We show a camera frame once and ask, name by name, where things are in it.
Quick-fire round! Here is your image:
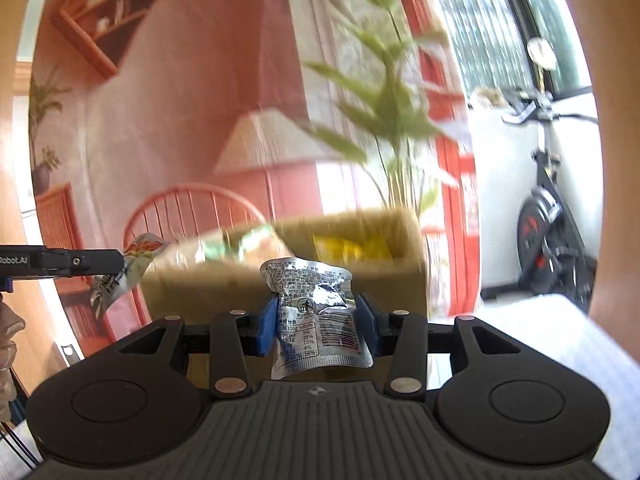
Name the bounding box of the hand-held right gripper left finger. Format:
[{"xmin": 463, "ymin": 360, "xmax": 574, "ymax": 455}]
[{"xmin": 117, "ymin": 294, "xmax": 279, "ymax": 397}]

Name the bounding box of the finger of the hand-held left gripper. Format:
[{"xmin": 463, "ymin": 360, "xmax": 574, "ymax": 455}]
[{"xmin": 67, "ymin": 249, "xmax": 126, "ymax": 277}]

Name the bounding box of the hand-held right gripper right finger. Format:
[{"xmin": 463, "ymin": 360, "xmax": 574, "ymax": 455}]
[{"xmin": 356, "ymin": 292, "xmax": 526, "ymax": 396}]

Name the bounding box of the white and red snack packet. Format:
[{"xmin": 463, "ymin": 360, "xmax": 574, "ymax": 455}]
[{"xmin": 90, "ymin": 232, "xmax": 168, "ymax": 318}]

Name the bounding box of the silver snack packet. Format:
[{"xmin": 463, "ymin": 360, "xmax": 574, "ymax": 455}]
[{"xmin": 261, "ymin": 257, "xmax": 375, "ymax": 381}]

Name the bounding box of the brown cardboard box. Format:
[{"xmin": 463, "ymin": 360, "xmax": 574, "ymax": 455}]
[{"xmin": 140, "ymin": 207, "xmax": 431, "ymax": 323}]

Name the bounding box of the yellow snack bag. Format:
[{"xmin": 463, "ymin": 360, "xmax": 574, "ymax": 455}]
[{"xmin": 312, "ymin": 232, "xmax": 396, "ymax": 261}]

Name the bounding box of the green snack bag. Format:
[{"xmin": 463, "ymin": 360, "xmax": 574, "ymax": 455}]
[{"xmin": 202, "ymin": 225, "xmax": 281, "ymax": 263}]

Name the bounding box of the person's left hand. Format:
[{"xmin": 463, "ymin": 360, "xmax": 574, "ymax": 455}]
[{"xmin": 0, "ymin": 302, "xmax": 25, "ymax": 373}]

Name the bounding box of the black exercise bike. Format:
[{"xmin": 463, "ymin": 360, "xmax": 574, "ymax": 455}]
[{"xmin": 500, "ymin": 87, "xmax": 601, "ymax": 311}]

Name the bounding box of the wooden panel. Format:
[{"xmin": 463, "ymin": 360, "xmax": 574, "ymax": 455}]
[{"xmin": 545, "ymin": 0, "xmax": 640, "ymax": 331}]

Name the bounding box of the white round hand fan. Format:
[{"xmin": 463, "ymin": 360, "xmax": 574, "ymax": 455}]
[{"xmin": 526, "ymin": 37, "xmax": 558, "ymax": 91}]

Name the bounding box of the black framed window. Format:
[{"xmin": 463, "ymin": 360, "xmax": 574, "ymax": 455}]
[{"xmin": 425, "ymin": 0, "xmax": 591, "ymax": 106}]

